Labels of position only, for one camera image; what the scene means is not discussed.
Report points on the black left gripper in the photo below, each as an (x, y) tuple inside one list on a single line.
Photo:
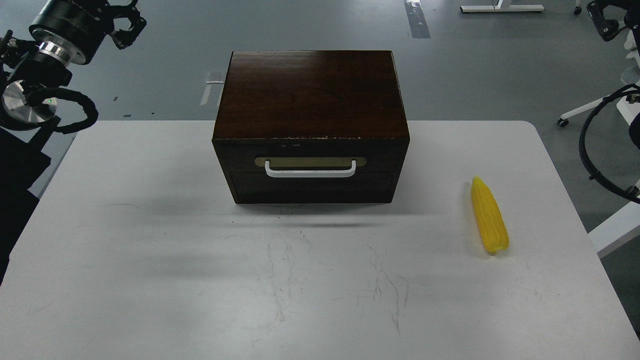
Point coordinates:
[(107, 13)]

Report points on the white metal drawer handle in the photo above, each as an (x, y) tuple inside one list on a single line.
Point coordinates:
[(311, 173)]

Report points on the dark wooden drawer front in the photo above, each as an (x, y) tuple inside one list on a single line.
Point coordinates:
[(379, 164)]

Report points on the yellow corn cob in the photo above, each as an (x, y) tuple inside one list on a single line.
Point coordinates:
[(488, 217)]

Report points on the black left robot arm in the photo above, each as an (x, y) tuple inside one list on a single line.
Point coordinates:
[(35, 73)]

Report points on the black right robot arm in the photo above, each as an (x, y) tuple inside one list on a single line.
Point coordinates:
[(609, 28)]

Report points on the dark wooden drawer cabinet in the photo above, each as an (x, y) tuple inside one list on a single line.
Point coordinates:
[(311, 95)]

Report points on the white floor tape mark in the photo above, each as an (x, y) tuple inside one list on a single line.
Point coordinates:
[(214, 82)]

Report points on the grey floor tape strip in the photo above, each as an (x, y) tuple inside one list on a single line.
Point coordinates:
[(416, 19)]

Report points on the white rolling stand leg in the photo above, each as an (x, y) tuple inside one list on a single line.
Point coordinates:
[(628, 109)]

